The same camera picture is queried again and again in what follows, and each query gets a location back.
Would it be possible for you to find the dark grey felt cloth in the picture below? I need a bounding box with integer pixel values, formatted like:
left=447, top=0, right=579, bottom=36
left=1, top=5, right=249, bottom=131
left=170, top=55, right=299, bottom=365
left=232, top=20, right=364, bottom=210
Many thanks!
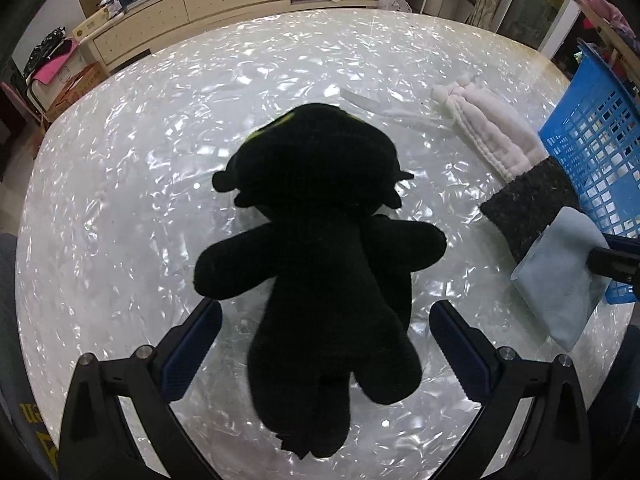
left=479, top=157, right=586, bottom=265

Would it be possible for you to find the black plush toy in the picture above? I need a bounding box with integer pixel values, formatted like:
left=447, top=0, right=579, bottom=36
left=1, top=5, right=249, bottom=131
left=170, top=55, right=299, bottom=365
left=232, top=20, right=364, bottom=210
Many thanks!
left=194, top=102, right=447, bottom=460

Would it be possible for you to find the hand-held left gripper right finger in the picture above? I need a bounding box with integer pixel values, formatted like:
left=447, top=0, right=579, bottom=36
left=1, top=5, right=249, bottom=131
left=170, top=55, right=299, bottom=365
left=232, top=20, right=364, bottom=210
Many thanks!
left=429, top=299, right=593, bottom=480

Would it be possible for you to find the wooden side table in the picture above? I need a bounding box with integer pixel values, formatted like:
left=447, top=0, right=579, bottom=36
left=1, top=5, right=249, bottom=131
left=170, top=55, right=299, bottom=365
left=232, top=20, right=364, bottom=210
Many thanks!
left=575, top=0, right=640, bottom=83

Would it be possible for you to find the pink clothes pile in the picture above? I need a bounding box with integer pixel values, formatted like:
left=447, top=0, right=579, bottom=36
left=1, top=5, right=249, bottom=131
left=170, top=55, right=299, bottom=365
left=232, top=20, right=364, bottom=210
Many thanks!
left=575, top=0, right=636, bottom=36

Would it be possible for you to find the white cardboard box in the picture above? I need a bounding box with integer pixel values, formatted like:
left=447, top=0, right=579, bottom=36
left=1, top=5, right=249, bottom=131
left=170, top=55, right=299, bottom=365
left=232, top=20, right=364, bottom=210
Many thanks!
left=72, top=7, right=113, bottom=41

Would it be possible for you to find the white quilted cloth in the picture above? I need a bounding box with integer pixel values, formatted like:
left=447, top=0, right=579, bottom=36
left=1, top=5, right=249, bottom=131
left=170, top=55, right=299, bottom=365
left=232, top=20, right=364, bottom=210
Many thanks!
left=431, top=72, right=548, bottom=183

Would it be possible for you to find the light blue cloth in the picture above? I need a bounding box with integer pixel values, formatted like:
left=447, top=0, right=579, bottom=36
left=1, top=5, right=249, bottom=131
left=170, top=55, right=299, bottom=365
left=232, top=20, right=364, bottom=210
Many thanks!
left=511, top=206, right=612, bottom=352

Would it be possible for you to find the black patterned bag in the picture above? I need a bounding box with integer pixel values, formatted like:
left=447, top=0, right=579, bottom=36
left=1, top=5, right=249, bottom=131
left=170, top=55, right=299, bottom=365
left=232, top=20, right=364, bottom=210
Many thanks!
left=25, top=27, right=68, bottom=78

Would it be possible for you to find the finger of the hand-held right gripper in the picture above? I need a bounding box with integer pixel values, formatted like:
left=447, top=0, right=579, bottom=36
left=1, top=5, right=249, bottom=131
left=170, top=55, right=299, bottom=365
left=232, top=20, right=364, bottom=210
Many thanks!
left=602, top=233, right=640, bottom=254
left=587, top=246, right=640, bottom=286

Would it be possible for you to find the brown cardboard box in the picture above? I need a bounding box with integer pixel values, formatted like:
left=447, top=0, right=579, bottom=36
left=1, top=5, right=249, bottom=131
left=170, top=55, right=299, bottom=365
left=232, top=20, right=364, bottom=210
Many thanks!
left=50, top=62, right=108, bottom=117

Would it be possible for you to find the blue plastic basket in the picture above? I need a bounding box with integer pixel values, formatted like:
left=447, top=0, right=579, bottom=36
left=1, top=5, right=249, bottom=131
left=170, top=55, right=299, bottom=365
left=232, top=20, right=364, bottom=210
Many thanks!
left=538, top=37, right=640, bottom=305

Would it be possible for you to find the pink cloth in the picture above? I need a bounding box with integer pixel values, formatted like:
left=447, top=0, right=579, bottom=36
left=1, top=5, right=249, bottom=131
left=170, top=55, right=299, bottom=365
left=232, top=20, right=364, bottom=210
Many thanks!
left=32, top=40, right=81, bottom=83

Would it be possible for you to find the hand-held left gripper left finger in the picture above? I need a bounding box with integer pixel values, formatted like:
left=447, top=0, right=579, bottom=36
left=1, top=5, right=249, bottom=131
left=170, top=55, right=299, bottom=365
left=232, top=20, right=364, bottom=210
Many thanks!
left=59, top=299, right=223, bottom=480

